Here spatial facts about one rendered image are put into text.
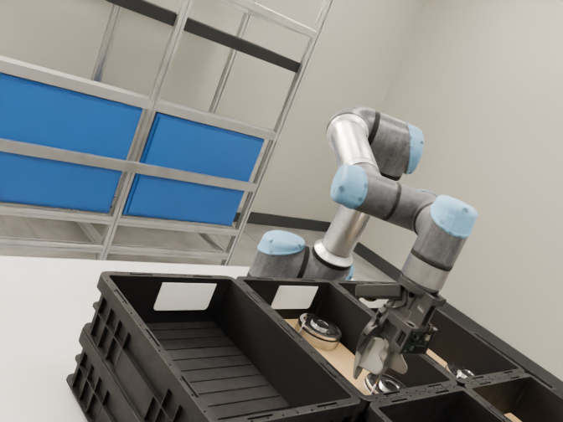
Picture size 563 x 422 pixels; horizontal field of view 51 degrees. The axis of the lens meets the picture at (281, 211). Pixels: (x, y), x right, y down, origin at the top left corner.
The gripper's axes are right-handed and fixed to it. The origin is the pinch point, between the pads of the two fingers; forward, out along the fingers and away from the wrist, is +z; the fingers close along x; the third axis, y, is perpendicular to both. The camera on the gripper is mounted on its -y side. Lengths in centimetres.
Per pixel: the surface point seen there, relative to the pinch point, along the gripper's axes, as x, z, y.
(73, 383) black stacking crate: -44, 19, -23
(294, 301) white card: 4.9, 3.6, -29.9
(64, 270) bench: -34, 21, -68
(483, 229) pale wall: 303, 18, -186
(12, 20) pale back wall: -20, -8, -285
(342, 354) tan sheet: 11.7, 8.3, -16.3
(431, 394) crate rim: 7.6, -1.7, 9.5
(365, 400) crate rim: -9.7, -1.5, 9.7
